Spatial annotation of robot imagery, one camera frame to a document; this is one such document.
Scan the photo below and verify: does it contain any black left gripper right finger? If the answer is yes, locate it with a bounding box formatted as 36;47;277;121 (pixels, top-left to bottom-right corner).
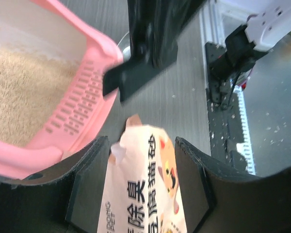
175;137;291;233

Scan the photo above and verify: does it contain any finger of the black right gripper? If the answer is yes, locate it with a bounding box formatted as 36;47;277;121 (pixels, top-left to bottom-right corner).
127;0;160;63
152;0;205;67

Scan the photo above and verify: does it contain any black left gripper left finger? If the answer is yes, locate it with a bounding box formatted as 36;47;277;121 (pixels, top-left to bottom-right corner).
0;136;110;233

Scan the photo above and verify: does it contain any metal litter scoop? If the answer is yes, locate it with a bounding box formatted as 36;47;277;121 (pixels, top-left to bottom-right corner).
117;32;131;61

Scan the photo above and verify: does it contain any pink cat litter bag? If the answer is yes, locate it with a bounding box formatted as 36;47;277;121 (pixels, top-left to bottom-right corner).
97;115;187;233

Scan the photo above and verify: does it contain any black bag clip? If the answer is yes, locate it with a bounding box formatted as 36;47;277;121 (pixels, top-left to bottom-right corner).
102;44;178;102

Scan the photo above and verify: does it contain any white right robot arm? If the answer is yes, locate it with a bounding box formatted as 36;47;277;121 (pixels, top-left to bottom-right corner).
128;0;291;82

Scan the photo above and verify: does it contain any pink cat litter box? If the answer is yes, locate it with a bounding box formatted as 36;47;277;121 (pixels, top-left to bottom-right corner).
0;0;123;179

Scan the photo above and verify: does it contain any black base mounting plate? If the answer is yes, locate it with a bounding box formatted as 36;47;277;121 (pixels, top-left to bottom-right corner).
205;42;247;171

